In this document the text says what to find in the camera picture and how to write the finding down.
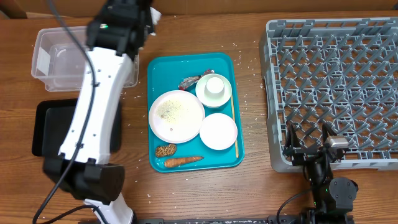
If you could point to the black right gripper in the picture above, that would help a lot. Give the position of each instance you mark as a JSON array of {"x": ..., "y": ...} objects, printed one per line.
[{"x": 292, "y": 149}]

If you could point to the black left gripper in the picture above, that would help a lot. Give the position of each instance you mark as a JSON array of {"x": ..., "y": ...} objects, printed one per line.
[{"x": 147, "y": 18}]

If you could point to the red silver snack wrapper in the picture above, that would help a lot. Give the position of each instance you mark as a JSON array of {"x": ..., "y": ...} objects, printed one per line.
[{"x": 189, "y": 81}]

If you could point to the wooden chopstick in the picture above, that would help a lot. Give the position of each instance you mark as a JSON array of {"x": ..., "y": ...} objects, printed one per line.
[{"x": 235, "y": 128}]

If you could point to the pink white bowl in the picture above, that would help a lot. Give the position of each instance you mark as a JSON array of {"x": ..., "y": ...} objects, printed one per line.
[{"x": 217, "y": 132}]

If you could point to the white cup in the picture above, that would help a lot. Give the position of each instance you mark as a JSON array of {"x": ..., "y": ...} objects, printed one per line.
[{"x": 214, "y": 87}]

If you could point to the white napkin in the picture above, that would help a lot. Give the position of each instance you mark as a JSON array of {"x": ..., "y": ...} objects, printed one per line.
[{"x": 155, "y": 16}]

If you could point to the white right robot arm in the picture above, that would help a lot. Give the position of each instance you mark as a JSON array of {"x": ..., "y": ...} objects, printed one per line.
[{"x": 333, "y": 197}]

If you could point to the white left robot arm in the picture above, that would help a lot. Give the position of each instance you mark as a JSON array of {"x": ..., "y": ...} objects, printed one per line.
[{"x": 82, "y": 167}]

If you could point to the grey dishwasher rack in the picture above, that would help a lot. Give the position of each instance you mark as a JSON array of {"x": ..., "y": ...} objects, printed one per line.
[{"x": 339, "y": 72}]

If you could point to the clear plastic bin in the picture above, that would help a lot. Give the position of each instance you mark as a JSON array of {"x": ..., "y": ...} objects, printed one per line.
[{"x": 59, "y": 64}]

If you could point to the white dirty plate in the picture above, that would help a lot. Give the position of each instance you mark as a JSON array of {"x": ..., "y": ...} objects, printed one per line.
[{"x": 176, "y": 116}]

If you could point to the black bin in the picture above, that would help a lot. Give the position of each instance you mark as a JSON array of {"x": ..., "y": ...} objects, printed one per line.
[{"x": 52, "y": 121}]

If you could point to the teal plastic tray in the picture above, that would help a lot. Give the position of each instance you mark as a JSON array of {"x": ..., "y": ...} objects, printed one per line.
[{"x": 165, "y": 74}]

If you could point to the orange carrot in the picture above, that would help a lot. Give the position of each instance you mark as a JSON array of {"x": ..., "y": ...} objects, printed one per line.
[{"x": 175, "y": 162}]

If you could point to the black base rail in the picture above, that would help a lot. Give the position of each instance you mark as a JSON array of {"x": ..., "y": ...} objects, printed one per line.
[{"x": 217, "y": 221}]

